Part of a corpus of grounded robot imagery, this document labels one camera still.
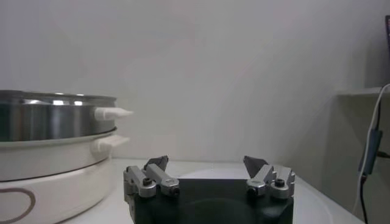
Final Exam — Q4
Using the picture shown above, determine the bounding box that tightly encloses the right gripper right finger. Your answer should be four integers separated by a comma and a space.
243, 155, 296, 200

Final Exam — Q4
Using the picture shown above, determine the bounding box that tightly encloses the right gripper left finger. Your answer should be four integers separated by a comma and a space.
123, 155, 181, 199

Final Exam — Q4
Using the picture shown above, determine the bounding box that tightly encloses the stainless steel steamer basket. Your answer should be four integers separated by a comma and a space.
0, 89, 134, 142

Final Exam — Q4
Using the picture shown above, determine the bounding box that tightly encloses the white round plate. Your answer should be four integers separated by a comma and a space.
178, 168, 333, 224

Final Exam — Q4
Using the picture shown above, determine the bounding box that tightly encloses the white cabinet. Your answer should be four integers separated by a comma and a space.
322, 86, 390, 224

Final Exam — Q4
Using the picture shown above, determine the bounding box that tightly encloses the white electric cooker base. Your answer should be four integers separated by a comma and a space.
0, 133, 132, 224

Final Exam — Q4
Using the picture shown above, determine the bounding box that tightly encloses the dark inline adapter box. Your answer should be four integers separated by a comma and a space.
358, 129, 383, 177

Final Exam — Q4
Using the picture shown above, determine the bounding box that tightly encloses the dark monitor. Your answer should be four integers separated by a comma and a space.
385, 14, 390, 53

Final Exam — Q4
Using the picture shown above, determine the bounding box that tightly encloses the black power cable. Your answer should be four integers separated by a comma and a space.
358, 149, 390, 224

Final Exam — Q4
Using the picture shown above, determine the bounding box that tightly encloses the thin white cable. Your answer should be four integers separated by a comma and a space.
352, 83, 390, 215

